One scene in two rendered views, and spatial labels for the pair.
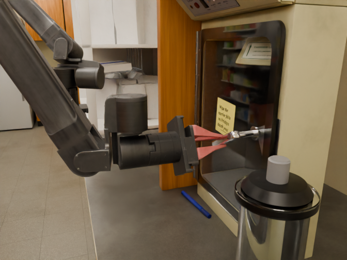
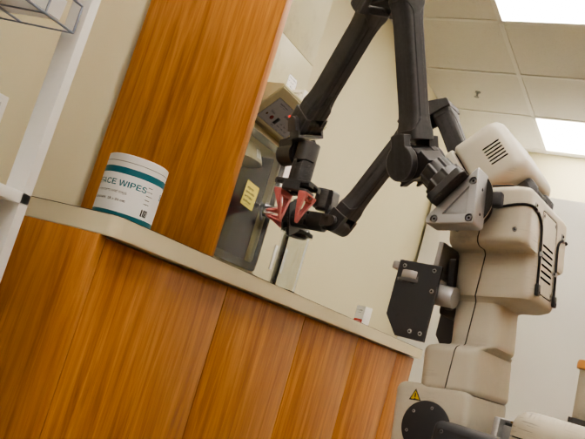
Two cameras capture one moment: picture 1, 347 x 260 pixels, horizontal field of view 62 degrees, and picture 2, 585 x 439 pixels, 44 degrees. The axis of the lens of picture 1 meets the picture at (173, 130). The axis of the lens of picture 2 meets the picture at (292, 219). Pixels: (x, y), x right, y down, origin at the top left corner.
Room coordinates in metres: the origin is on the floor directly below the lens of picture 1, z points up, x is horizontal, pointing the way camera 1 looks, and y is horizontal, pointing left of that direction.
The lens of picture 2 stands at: (1.95, 1.63, 0.81)
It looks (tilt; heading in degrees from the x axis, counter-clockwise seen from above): 9 degrees up; 229
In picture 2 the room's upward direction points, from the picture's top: 16 degrees clockwise
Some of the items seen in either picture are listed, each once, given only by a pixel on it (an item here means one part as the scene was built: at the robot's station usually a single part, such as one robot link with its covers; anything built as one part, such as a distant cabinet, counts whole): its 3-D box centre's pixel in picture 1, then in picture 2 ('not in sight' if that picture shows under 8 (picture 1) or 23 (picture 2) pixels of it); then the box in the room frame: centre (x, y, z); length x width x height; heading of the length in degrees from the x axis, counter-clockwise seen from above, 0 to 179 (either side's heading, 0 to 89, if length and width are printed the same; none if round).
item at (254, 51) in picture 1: (226, 124); (248, 199); (0.60, -0.12, 1.19); 0.30 x 0.01 x 0.40; 19
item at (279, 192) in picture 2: not in sight; (289, 202); (0.78, 0.28, 1.14); 0.07 x 0.07 x 0.09; 20
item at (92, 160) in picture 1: (112, 129); (329, 209); (0.47, 0.10, 1.21); 0.12 x 0.09 x 0.11; 99
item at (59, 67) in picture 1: (67, 77); (305, 153); (0.78, 0.28, 1.27); 0.07 x 0.06 x 0.07; 83
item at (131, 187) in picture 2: not in sight; (129, 194); (1.18, 0.22, 1.02); 0.13 x 0.13 x 0.15
